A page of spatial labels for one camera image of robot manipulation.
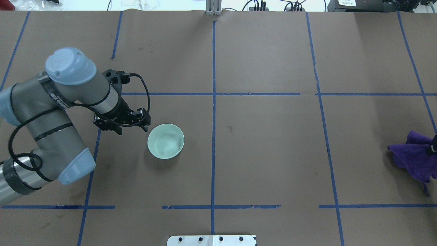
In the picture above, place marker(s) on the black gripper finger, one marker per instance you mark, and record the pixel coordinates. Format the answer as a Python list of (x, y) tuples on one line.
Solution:
[(433, 145)]

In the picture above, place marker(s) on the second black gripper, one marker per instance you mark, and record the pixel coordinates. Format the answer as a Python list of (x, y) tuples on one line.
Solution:
[(120, 111)]

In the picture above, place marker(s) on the purple cloth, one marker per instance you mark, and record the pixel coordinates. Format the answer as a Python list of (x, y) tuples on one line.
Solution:
[(414, 157)]

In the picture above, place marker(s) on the light green bowl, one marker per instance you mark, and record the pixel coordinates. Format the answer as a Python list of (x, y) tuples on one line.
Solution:
[(166, 141)]

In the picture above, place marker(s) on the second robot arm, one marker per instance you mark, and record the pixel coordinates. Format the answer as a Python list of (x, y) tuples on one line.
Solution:
[(241, 151)]

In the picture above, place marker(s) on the black computer box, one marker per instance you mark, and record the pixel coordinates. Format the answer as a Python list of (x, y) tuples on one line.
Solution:
[(371, 5)]

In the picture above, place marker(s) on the aluminium frame post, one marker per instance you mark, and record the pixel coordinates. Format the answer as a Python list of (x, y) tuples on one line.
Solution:
[(214, 7)]

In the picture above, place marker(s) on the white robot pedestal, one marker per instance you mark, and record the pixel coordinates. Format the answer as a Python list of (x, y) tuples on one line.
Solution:
[(212, 240)]

